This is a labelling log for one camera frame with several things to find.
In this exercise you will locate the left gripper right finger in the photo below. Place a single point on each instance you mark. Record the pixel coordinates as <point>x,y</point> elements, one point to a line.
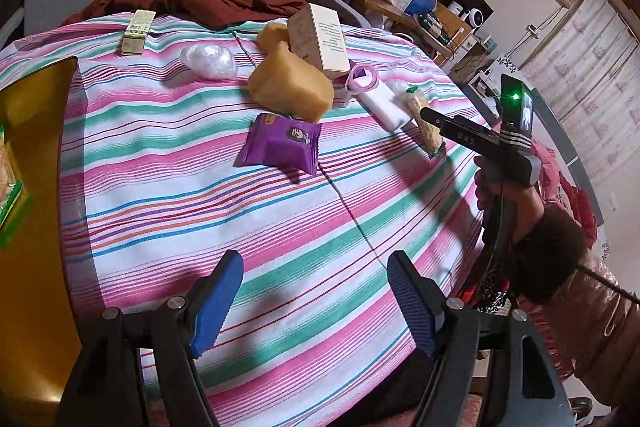
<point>420,301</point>

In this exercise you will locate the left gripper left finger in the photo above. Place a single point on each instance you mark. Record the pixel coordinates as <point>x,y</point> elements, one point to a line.
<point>210,300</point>

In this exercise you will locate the cracker pack with yellow label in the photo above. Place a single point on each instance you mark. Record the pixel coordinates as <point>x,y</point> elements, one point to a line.
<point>416,100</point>

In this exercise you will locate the white foam sponge block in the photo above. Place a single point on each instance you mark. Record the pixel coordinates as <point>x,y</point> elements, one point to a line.
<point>380,101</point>

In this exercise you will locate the purple snack packet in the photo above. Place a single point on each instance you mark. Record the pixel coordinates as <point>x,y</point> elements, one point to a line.
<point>282,142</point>

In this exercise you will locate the cracker pack with black label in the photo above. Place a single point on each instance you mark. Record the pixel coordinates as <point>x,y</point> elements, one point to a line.
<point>13,196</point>

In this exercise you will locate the large tan sponge block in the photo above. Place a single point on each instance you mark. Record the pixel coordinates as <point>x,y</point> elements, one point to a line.
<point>286,84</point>

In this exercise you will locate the clear plastic wrap ball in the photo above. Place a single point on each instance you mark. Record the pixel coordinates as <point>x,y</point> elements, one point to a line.
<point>209,61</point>

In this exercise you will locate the small tan sponge cube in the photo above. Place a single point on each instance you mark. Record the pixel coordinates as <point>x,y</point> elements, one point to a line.
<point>269,38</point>

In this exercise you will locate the pink hair roller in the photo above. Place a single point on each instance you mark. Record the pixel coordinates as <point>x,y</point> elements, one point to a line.
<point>361,78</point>

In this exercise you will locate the right forearm dark sleeve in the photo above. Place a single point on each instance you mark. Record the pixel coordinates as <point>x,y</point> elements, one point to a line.
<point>595,328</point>

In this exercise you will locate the right hand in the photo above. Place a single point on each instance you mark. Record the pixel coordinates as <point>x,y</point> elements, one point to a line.
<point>528,205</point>

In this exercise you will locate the striped bed sheet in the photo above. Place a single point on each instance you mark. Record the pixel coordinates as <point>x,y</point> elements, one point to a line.
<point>149,199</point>

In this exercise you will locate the gold tin box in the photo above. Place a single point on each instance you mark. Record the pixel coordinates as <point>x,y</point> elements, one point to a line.
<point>39,342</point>

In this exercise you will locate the cream cardboard box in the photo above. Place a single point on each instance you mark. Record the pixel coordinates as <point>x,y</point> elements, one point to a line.
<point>316,36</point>

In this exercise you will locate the small green white box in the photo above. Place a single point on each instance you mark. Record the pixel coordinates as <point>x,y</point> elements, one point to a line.
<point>133,39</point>

